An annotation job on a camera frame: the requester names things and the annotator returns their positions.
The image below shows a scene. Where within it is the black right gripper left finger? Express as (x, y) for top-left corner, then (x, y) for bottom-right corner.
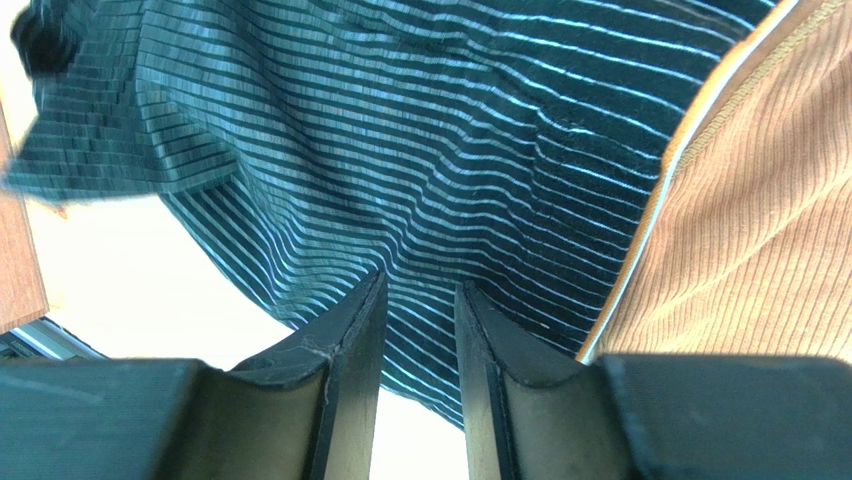
(152, 271), (388, 479)

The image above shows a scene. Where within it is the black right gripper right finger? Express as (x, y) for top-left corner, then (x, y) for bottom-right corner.
(454, 282), (633, 479)

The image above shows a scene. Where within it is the black striped underwear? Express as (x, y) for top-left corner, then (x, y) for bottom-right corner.
(2, 1), (773, 426)

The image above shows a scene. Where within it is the orange ribbed underwear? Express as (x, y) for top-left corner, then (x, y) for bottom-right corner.
(577, 1), (851, 363)

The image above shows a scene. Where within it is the wooden compartment tray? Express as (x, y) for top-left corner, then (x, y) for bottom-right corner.
(0, 106), (51, 334)

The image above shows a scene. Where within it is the aluminium rail frame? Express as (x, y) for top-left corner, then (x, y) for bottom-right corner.
(1, 317), (106, 361)

